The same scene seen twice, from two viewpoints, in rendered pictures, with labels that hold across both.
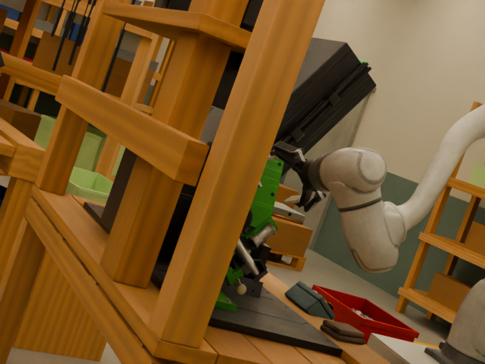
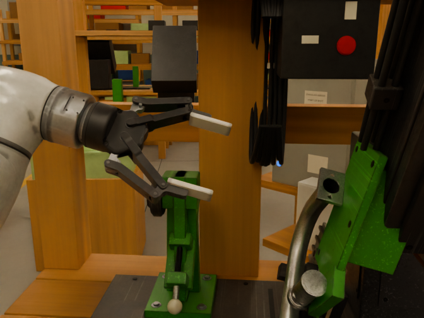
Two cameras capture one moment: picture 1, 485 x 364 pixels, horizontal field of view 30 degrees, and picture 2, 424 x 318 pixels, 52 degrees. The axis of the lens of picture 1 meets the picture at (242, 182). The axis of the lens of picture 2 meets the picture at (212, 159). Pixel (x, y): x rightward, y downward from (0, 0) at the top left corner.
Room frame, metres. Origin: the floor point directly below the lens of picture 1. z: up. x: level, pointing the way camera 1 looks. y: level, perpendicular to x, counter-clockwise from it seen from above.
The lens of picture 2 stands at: (2.65, -0.67, 1.41)
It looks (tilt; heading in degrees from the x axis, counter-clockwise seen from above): 14 degrees down; 120
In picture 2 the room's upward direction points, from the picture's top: straight up
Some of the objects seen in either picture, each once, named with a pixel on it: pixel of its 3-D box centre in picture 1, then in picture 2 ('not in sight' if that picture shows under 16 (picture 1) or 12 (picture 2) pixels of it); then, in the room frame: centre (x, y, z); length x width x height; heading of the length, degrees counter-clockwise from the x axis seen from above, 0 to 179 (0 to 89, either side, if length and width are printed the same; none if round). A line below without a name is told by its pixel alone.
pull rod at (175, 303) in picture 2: (238, 282); (175, 294); (2.24, -0.07, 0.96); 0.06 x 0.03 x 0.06; 115
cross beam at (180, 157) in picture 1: (113, 117); (354, 124); (2.44, 0.39, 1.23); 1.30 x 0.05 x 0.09; 25
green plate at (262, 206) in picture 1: (253, 188); (368, 214); (2.56, -0.04, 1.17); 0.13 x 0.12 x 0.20; 25
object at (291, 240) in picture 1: (248, 214); not in sight; (9.18, -0.17, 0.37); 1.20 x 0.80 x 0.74; 130
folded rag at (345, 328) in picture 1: (343, 331); not in sight; (2.32, -0.38, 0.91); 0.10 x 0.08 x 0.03; 126
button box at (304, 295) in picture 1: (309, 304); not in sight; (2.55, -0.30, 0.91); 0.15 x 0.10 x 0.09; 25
